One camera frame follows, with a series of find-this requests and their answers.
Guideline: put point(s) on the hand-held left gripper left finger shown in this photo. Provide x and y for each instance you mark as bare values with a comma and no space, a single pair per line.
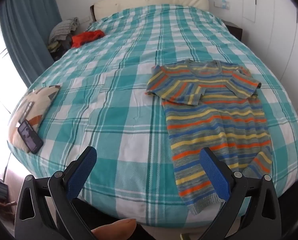
81,171

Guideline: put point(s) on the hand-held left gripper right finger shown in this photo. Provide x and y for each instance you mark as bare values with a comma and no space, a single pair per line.
215,173

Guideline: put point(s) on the striped knit sweater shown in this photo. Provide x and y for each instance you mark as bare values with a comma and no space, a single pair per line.
206,120

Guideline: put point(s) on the dark clothes pile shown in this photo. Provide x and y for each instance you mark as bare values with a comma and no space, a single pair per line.
60,46

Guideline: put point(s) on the person's left hand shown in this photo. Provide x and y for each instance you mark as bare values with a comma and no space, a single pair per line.
116,230

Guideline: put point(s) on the black smartphone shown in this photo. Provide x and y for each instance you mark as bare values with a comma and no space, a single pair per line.
30,137

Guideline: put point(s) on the teal plaid bed blanket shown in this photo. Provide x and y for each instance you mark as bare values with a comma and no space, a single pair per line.
109,100

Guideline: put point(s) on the patterned beige pillow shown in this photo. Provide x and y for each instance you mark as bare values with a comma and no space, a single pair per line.
40,102

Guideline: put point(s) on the bright window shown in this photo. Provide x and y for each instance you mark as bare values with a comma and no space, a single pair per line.
1,80

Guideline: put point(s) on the dark nightstand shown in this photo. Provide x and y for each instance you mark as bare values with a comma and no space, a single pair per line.
235,30

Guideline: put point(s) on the red cloth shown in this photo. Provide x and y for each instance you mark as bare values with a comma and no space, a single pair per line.
86,37

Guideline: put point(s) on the grey striped folded cloth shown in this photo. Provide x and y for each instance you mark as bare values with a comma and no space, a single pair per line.
62,27

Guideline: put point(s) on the teal curtain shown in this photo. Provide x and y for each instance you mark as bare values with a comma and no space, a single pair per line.
31,22

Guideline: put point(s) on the white wall socket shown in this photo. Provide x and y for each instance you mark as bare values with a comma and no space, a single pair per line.
222,3

